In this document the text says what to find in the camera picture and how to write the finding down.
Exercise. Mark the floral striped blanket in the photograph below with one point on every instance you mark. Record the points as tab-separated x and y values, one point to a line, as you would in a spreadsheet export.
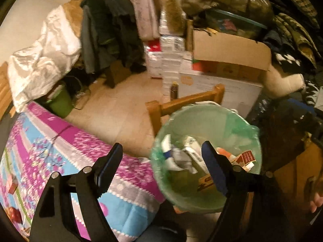
75	143

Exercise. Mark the black white patterned cloth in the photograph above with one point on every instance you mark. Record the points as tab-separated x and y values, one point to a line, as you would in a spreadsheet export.
286	58

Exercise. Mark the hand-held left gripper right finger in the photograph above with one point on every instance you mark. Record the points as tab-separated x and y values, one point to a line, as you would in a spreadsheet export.
214	166

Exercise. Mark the white satin cloth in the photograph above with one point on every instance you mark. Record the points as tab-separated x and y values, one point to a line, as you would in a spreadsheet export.
43	55

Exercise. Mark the teal plastic storage box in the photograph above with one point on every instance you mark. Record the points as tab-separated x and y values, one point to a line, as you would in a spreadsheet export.
234	22

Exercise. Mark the red apple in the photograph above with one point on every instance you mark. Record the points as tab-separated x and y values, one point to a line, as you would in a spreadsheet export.
14	213

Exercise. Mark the pink patterned curtain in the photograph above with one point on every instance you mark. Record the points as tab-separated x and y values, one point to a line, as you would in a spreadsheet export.
143	10

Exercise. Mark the wooden slatted headboard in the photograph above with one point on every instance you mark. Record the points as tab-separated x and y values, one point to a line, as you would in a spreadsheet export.
4	88

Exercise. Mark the person's right hand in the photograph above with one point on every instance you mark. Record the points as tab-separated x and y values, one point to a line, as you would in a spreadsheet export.
316	201

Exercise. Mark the brown bottle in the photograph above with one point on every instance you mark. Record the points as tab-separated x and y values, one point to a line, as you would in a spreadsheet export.
174	90

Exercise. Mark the yellow cardboard packet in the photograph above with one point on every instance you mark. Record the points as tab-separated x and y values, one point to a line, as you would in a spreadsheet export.
204	181

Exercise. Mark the brown cardboard box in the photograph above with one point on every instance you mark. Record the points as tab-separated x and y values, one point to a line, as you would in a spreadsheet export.
227	48

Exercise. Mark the stack of white printed boxes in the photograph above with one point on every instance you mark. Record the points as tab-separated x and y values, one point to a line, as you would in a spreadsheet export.
171	45

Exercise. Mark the dark plastic bag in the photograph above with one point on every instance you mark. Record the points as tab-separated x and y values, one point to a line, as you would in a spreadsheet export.
272	123

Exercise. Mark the red label wrapper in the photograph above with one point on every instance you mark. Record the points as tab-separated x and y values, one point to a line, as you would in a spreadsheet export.
246	157

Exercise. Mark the person's brown jacket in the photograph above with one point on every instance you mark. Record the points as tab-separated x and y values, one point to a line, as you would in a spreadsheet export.
295	171

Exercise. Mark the dark green jacket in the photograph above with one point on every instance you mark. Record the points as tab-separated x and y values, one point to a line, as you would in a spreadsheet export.
121	30

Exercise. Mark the white paper carton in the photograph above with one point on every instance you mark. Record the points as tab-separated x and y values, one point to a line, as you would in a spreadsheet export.
193	147

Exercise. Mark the green trash bin with liner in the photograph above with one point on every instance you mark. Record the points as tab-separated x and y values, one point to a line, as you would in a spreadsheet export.
191	196

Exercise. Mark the wooden stool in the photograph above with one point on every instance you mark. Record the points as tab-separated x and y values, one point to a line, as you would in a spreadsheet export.
116	73

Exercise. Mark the cream cloth bundle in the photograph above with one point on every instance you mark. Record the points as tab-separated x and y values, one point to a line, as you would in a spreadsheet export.
282	80

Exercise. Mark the large white box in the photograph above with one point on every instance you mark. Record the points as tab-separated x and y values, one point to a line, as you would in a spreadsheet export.
242	90

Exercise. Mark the dark grey bedsheet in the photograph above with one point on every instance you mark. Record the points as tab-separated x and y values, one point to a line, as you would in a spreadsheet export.
10	126

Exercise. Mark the plaid green shirt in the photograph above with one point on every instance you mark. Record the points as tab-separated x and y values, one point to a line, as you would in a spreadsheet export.
297	25

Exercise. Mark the wooden chair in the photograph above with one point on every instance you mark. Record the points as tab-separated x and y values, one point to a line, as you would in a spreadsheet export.
176	103

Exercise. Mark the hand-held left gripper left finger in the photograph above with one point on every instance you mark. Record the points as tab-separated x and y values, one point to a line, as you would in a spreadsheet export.
104	176

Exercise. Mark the crumpled white blue packet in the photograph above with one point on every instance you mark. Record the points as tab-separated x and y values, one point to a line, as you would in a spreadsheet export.
174	156

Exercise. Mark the small green bin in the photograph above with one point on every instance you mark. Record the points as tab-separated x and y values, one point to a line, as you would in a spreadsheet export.
60	100

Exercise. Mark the red box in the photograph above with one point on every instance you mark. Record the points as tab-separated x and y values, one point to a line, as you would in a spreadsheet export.
154	46

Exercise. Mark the grey jacket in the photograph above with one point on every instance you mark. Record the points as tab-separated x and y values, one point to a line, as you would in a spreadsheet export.
88	42

